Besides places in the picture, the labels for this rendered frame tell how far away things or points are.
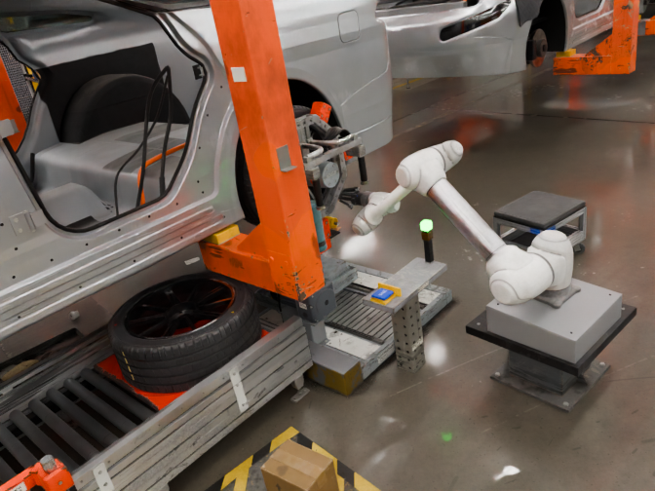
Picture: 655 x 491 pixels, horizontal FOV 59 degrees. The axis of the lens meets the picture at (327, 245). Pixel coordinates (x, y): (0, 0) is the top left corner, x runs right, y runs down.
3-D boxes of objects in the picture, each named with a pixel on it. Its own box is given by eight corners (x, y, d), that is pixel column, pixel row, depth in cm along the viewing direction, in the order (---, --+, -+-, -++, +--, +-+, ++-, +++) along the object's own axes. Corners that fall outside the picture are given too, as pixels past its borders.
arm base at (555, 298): (587, 285, 240) (588, 274, 238) (558, 310, 229) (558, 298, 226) (547, 271, 253) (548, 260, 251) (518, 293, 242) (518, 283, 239)
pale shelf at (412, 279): (417, 262, 282) (416, 256, 280) (447, 269, 271) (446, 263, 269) (362, 304, 255) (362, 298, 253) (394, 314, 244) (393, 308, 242)
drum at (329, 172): (312, 178, 308) (308, 153, 302) (343, 183, 294) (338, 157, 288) (294, 188, 299) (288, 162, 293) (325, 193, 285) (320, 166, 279)
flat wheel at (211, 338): (181, 304, 313) (169, 266, 303) (287, 317, 284) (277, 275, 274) (92, 382, 261) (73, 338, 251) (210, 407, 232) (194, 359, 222)
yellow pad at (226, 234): (223, 229, 291) (220, 220, 289) (241, 234, 282) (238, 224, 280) (201, 240, 282) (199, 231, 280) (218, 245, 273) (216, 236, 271)
